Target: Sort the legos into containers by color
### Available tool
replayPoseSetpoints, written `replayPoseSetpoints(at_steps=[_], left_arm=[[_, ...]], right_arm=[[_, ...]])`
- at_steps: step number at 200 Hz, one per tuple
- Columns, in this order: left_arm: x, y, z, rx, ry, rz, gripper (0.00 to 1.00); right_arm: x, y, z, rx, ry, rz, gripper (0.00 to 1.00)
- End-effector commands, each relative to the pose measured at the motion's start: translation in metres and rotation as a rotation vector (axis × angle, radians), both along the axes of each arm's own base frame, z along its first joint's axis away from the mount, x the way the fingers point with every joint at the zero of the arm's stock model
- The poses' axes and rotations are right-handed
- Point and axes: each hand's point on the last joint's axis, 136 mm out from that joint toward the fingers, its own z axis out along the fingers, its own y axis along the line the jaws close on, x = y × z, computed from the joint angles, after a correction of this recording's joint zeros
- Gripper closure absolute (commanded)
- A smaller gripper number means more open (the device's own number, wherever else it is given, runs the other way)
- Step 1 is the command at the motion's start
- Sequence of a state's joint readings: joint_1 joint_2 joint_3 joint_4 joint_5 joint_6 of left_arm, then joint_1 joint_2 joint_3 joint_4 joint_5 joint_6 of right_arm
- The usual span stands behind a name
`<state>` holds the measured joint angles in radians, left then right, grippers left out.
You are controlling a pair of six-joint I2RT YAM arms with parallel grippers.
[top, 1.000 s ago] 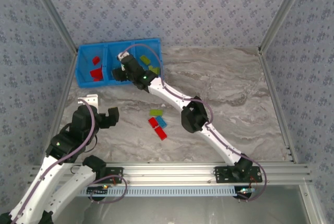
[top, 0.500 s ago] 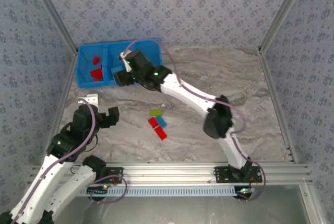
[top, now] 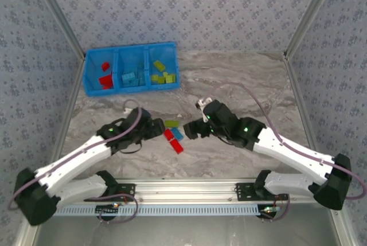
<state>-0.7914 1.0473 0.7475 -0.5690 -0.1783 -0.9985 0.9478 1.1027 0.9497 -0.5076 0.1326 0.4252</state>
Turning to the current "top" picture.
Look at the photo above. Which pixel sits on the long red lego brick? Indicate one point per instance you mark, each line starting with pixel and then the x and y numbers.
pixel 105 80
pixel 177 145

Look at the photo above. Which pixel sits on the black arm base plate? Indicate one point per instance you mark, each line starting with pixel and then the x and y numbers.
pixel 243 193
pixel 128 190

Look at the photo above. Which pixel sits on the small controller board with light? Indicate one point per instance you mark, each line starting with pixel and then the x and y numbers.
pixel 107 208
pixel 269 209

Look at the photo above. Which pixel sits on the aluminium front rail extrusion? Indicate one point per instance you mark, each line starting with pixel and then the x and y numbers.
pixel 186 190

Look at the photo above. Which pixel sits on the blue three-compartment plastic bin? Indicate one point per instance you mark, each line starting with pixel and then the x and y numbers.
pixel 129 56

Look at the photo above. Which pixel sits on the aluminium side rail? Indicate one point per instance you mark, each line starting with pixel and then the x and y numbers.
pixel 299 99
pixel 70 99

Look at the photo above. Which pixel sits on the aluminium lower frame rail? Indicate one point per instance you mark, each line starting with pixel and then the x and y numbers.
pixel 342 233
pixel 24 236

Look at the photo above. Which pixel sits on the long green lego brick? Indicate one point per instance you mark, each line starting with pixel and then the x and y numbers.
pixel 171 123
pixel 171 78
pixel 159 65

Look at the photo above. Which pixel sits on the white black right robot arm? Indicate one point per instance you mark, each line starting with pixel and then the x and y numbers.
pixel 298 154

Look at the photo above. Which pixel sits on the steel lower panel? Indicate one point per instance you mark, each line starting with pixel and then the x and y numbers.
pixel 186 231

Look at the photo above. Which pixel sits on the aluminium frame post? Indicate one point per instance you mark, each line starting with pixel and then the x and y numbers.
pixel 58 13
pixel 310 13

